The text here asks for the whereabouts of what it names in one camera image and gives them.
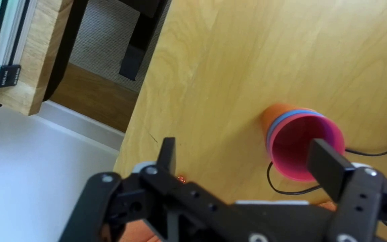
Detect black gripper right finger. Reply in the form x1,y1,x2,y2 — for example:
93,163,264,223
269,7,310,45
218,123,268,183
307,139,387,242

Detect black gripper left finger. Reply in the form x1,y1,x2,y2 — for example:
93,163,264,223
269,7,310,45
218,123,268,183
61,136,236,242

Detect pink plastic cup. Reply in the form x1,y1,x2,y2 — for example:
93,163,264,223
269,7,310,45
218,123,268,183
268,113,349,183

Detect blue plastic cup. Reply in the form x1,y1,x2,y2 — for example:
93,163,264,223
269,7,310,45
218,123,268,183
265,108,326,155

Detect orange plastic cup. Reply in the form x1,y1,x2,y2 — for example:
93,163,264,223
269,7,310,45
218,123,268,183
260,102,304,141

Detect light wooden cabinet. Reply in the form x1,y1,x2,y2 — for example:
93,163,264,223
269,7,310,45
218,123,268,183
49,61,140,135

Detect black straight stand leg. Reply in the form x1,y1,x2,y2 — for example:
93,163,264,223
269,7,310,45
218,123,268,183
119,0,174,84

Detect black curved stand leg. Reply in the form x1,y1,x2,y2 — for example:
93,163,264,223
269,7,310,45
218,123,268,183
42,0,91,102

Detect wooden platform board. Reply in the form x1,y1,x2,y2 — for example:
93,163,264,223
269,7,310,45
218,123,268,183
0,0,76,117

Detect thin black cable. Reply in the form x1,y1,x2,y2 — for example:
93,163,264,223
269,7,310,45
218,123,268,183
265,136,387,197

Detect aluminium frame rails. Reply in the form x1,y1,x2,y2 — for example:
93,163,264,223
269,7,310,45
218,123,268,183
0,0,33,89

